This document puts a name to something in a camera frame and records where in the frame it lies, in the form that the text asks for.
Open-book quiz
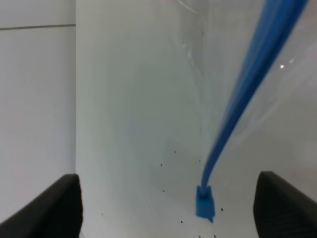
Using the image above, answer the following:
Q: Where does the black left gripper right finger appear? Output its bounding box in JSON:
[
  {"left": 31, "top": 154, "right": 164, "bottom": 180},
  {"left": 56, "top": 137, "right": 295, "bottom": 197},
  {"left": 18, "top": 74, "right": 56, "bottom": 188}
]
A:
[{"left": 253, "top": 171, "right": 317, "bottom": 238}]

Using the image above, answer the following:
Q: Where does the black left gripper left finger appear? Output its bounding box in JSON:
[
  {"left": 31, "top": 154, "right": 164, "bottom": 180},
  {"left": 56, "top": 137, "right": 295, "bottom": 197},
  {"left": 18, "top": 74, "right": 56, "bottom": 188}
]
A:
[{"left": 0, "top": 174, "right": 83, "bottom": 238}]

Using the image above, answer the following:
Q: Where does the clear zip bag blue zipper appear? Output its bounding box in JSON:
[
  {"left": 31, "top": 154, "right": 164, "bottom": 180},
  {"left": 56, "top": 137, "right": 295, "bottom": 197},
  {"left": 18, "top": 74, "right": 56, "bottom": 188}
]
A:
[{"left": 163, "top": 0, "right": 317, "bottom": 224}]

